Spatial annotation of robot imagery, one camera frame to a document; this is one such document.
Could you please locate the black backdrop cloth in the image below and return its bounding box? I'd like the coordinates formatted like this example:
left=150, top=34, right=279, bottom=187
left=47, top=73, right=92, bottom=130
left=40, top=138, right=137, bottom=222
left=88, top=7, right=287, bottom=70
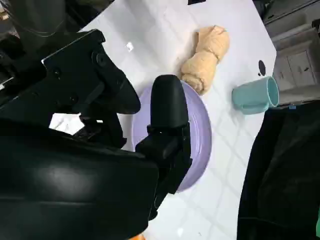
left=237, top=98, right=320, bottom=240

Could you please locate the pale green mug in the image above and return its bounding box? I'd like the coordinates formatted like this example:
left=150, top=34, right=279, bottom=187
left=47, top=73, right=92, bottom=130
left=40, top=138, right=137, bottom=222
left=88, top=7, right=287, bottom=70
left=231, top=76, right=280, bottom=115

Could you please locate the beige towel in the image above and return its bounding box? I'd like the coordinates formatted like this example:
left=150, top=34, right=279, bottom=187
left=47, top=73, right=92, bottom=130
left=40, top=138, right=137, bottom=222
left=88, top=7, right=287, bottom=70
left=179, top=24, right=230, bottom=96

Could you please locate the lilac plate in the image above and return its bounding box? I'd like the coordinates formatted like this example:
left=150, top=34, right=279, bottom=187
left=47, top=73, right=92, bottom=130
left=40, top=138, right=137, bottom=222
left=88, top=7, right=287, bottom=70
left=132, top=79, right=213, bottom=193

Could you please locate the white cabinet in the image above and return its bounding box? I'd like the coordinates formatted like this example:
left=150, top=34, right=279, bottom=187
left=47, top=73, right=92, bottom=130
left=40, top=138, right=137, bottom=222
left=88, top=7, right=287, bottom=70
left=259, top=0, right=320, bottom=106

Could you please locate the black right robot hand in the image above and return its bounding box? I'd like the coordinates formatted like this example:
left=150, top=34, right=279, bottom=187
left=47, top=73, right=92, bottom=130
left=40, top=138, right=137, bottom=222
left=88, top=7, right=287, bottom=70
left=0, top=29, right=193, bottom=240

